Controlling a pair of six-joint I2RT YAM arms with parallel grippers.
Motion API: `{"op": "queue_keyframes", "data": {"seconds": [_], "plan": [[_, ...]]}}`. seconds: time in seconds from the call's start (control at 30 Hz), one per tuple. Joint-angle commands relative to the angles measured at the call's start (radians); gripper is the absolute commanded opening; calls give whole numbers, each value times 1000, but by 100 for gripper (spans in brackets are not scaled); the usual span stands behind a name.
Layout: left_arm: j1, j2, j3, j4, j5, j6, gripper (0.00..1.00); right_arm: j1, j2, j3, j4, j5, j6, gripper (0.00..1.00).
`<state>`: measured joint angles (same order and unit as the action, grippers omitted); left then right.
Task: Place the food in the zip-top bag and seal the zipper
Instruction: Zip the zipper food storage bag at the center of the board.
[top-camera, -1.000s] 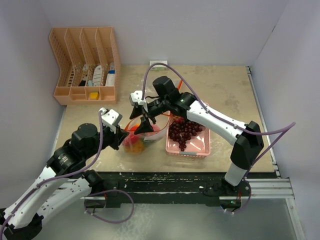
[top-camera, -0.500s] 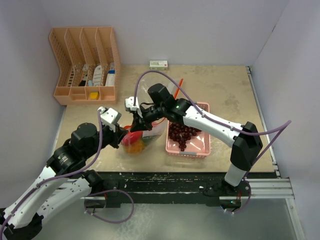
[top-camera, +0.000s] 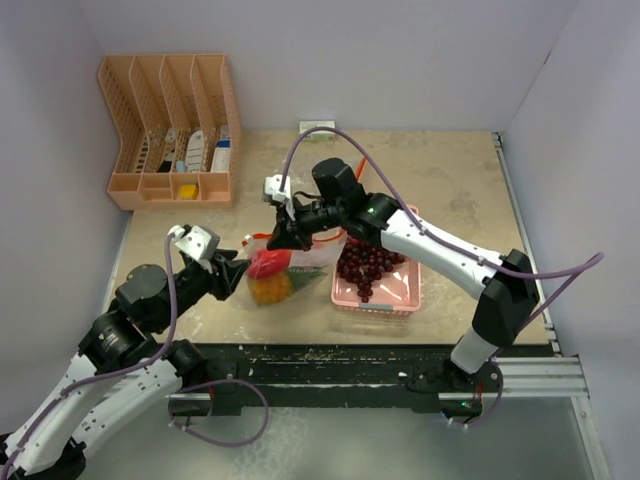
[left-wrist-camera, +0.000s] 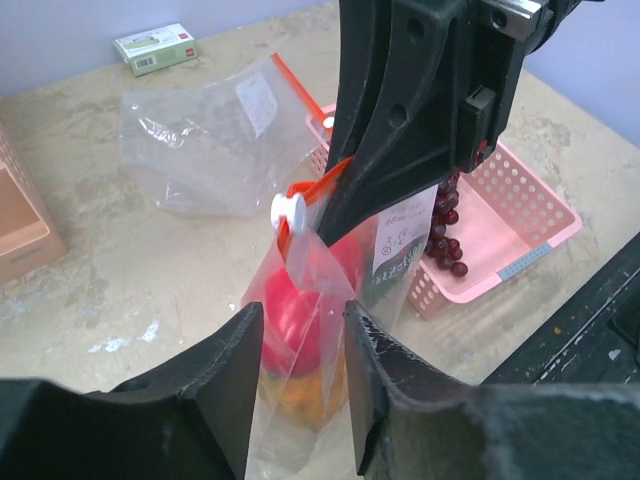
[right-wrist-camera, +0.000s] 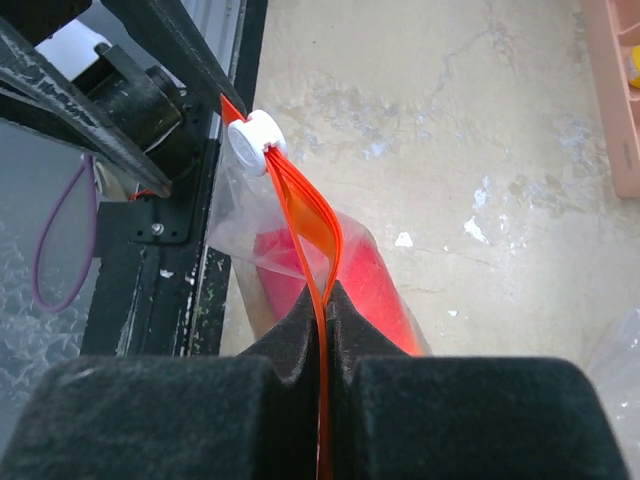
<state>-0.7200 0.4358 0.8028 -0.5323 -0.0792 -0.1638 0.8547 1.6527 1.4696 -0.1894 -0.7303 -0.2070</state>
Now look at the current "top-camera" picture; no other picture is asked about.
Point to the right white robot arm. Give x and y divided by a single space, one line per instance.
502 285

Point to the small green white box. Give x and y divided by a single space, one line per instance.
324 130

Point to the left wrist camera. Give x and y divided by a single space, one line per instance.
197 243

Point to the orange toy pineapple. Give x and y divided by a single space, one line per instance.
280 286

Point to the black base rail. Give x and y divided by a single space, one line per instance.
415 377

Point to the red yellow mango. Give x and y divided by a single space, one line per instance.
266 263

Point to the blue white box in organizer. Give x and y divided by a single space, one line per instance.
222 152

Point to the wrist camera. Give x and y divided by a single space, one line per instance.
197 243
277 192

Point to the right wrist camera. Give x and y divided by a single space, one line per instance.
277 192

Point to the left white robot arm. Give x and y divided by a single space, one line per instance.
128 359

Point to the pink perforated plastic basket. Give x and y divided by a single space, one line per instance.
397 293

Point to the white bottle in organizer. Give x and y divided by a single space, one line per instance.
195 151

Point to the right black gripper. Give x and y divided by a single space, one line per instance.
291 236

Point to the yellow block in organizer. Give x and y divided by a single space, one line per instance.
188 191

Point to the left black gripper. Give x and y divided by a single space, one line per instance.
220 287

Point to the peach plastic file organizer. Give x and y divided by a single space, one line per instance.
156 102

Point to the red purple grape bunch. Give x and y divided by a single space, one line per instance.
362 265

